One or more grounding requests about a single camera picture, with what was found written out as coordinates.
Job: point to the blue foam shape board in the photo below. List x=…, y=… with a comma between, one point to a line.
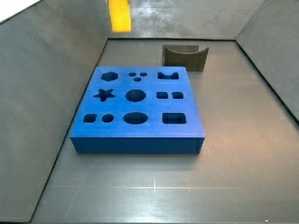
x=138, y=110

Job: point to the yellow arch block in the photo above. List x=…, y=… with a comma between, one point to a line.
x=119, y=15

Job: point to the black curved fixture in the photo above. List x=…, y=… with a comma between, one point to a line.
x=184, y=56

